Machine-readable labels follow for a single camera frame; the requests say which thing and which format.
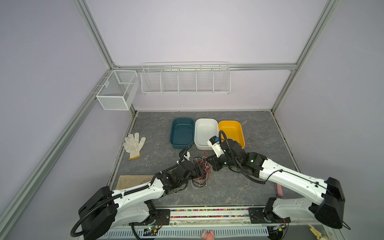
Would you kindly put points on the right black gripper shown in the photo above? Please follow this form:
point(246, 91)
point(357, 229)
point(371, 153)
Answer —
point(214, 161)

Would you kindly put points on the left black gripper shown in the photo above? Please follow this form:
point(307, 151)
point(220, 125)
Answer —
point(197, 172)

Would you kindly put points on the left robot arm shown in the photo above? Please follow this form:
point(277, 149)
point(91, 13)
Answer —
point(129, 198)

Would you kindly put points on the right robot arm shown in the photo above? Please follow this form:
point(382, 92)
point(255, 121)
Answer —
point(320, 199)

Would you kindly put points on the yellow plastic bin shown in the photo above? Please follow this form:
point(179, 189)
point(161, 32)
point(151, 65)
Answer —
point(233, 130)

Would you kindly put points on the white plastic bin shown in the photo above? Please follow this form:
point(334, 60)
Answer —
point(204, 130)

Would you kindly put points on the teal plastic bin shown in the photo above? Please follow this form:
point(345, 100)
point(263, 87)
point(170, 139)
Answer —
point(182, 133)

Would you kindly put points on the pink purple brush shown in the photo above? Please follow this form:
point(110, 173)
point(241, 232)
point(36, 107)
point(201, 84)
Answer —
point(280, 192)

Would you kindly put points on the pink object at bottom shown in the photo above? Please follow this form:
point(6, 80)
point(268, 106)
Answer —
point(208, 235)

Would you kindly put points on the white cotton glove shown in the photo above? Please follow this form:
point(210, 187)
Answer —
point(133, 144)

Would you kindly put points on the beige rubber glove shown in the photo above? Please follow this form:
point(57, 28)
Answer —
point(130, 181)

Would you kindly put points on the small white mesh basket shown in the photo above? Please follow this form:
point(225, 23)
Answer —
point(119, 90)

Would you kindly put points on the cream object bottom right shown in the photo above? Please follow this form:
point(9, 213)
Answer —
point(317, 233)

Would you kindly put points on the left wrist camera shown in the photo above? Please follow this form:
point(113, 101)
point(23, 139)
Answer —
point(184, 156)

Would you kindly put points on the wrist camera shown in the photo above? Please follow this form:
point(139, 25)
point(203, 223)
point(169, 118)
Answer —
point(184, 156)
point(214, 143)

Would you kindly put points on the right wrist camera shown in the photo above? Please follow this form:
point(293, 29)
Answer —
point(214, 143)

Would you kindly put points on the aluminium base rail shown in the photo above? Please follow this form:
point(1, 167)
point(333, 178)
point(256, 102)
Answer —
point(237, 214)

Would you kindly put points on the long white wire rack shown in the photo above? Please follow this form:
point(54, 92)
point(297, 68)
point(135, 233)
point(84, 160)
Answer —
point(186, 78)

